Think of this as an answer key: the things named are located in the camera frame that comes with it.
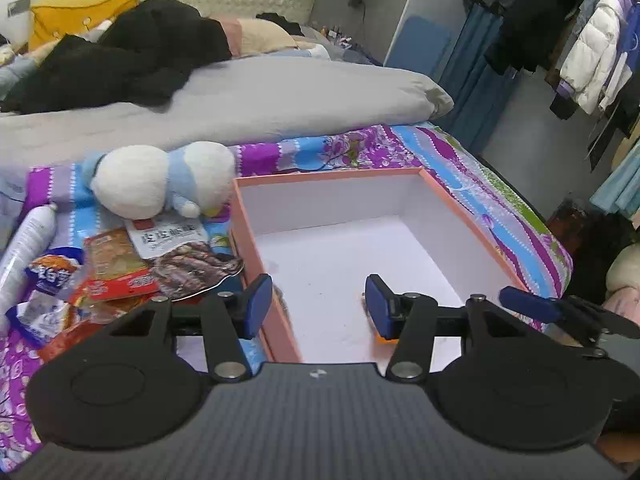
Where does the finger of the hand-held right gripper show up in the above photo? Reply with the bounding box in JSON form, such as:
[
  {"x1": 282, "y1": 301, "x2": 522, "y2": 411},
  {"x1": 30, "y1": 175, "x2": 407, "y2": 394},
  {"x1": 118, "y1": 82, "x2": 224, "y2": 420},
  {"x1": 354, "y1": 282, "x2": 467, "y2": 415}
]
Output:
[{"x1": 499, "y1": 286, "x2": 632, "y2": 359}]

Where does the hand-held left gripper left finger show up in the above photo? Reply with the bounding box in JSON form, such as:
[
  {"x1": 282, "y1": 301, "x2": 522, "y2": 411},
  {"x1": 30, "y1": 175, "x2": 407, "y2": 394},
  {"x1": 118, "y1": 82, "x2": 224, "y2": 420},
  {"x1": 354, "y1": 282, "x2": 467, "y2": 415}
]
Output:
[{"x1": 85, "y1": 274, "x2": 274, "y2": 384}]

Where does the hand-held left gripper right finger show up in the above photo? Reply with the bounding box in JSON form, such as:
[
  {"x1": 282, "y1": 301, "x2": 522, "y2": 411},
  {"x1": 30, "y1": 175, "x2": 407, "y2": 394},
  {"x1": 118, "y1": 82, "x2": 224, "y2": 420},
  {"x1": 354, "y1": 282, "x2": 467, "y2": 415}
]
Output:
[{"x1": 364, "y1": 274, "x2": 548, "y2": 384}]

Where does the pink cardboard box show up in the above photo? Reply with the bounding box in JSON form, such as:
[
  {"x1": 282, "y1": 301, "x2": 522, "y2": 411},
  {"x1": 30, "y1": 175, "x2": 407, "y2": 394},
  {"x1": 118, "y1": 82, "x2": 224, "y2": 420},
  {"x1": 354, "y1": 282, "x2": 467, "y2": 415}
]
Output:
[{"x1": 229, "y1": 166, "x2": 532, "y2": 365}]

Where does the dark meat snack packet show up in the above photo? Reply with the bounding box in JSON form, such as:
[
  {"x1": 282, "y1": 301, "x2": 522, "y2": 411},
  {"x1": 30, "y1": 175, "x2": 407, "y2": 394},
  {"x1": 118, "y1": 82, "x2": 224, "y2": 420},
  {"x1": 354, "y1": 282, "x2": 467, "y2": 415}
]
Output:
[{"x1": 125, "y1": 217, "x2": 245, "y2": 302}]

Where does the red orange windowed snack packet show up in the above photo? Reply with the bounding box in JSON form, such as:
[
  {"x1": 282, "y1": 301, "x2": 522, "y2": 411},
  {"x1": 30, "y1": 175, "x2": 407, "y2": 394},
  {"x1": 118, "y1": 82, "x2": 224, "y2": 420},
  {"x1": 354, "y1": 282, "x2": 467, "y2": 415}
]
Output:
[{"x1": 82, "y1": 227, "x2": 162, "y2": 305}]

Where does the shiny red snack packet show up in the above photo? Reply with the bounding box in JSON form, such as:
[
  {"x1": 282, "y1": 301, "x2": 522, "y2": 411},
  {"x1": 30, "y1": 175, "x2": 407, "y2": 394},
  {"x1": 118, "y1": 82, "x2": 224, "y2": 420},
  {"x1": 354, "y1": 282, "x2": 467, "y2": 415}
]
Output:
[{"x1": 37, "y1": 302, "x2": 132, "y2": 363}]

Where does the blue and white snack packet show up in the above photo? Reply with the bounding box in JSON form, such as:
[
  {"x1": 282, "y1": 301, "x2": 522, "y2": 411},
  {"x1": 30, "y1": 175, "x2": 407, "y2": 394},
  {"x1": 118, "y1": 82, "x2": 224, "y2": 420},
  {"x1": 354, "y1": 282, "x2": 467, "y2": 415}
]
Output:
[{"x1": 5, "y1": 247, "x2": 87, "y2": 347}]

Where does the cream and pink clothing pile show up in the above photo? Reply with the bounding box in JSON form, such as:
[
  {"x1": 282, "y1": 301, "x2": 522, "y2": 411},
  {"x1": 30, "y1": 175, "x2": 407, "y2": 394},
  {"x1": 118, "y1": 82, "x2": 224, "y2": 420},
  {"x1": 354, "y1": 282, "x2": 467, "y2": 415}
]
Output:
[{"x1": 604, "y1": 246, "x2": 640, "y2": 327}]

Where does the floral striped bed sheet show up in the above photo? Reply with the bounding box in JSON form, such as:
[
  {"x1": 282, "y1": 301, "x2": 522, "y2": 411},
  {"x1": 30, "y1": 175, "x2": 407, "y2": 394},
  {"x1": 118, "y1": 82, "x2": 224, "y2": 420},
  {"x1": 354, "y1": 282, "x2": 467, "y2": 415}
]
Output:
[{"x1": 0, "y1": 125, "x2": 574, "y2": 461}]

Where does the teal hanging garment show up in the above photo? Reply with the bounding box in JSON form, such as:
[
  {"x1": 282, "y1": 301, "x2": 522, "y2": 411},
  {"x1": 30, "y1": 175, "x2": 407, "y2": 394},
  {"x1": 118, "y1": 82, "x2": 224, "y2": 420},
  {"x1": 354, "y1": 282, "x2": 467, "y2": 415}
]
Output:
[{"x1": 589, "y1": 142, "x2": 640, "y2": 222}]

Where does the white and blue plush toy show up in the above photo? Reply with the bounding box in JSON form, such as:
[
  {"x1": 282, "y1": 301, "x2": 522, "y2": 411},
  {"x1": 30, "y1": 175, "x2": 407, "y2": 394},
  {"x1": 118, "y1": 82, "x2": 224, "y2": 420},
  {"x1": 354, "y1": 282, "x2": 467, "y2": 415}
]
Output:
[{"x1": 81, "y1": 141, "x2": 237, "y2": 220}]

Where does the grey duvet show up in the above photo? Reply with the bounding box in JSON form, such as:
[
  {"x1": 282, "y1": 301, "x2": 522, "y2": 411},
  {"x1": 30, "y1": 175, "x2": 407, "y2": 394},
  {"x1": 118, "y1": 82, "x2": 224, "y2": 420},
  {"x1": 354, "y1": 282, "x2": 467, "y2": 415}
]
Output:
[{"x1": 0, "y1": 55, "x2": 455, "y2": 177}]

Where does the blue curtain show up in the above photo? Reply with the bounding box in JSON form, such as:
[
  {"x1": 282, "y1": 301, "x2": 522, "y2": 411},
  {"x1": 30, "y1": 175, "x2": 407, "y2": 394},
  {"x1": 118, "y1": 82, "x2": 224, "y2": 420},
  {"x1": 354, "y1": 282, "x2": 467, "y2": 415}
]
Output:
[{"x1": 439, "y1": 4, "x2": 518, "y2": 155}]

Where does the white spray bottle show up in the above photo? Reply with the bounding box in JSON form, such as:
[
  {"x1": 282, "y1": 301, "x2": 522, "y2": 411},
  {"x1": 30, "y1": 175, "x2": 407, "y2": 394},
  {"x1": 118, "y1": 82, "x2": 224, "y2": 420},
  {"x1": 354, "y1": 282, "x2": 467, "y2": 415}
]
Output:
[{"x1": 0, "y1": 205, "x2": 57, "y2": 337}]

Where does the white puffer jacket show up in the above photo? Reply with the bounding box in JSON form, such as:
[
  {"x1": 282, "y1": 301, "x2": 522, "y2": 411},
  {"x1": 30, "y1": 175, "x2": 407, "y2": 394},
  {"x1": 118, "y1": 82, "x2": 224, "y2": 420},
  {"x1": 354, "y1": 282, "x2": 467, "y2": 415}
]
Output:
[{"x1": 556, "y1": 0, "x2": 637, "y2": 117}]

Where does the blue padded board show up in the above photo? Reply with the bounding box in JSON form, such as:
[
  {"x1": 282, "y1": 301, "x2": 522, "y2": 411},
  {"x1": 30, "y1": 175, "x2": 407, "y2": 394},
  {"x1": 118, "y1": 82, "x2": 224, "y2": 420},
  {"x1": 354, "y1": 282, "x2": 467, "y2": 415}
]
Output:
[{"x1": 389, "y1": 15, "x2": 457, "y2": 80}]

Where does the beige and pink clothing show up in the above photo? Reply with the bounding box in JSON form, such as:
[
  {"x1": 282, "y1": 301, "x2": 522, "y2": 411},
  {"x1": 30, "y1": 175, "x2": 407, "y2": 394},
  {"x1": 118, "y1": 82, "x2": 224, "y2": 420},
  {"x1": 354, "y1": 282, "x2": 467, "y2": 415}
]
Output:
[{"x1": 219, "y1": 16, "x2": 312, "y2": 59}]

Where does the group of small bottles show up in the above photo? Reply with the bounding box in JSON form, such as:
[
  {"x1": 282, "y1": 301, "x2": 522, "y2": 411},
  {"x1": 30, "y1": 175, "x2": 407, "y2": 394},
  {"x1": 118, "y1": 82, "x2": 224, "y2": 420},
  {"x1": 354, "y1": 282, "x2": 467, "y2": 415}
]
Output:
[{"x1": 319, "y1": 24, "x2": 352, "y2": 45}]

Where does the black clothing heap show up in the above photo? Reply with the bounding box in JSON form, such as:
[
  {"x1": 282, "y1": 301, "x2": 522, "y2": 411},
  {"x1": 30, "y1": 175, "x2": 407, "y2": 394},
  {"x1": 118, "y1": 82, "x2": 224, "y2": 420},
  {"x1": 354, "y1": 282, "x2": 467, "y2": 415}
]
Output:
[{"x1": 1, "y1": 0, "x2": 234, "y2": 114}]

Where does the black hanging coat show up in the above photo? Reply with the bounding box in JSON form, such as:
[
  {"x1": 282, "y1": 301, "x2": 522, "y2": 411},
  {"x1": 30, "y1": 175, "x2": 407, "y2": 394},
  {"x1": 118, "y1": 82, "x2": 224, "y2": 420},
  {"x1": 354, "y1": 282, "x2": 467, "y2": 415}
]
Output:
[{"x1": 484, "y1": 0, "x2": 597, "y2": 77}]

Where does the light blue clothing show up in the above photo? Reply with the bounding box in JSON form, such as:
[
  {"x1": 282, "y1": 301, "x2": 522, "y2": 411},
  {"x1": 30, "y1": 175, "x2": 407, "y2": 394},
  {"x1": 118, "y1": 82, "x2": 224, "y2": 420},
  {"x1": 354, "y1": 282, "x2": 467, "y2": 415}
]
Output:
[{"x1": 0, "y1": 51, "x2": 53, "y2": 98}]

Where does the yellow pillow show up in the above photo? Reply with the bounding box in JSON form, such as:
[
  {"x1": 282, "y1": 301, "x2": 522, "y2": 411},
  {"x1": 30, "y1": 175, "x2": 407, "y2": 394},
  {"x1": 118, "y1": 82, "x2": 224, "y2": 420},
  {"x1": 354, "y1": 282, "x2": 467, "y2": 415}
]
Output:
[{"x1": 28, "y1": 0, "x2": 145, "y2": 52}]

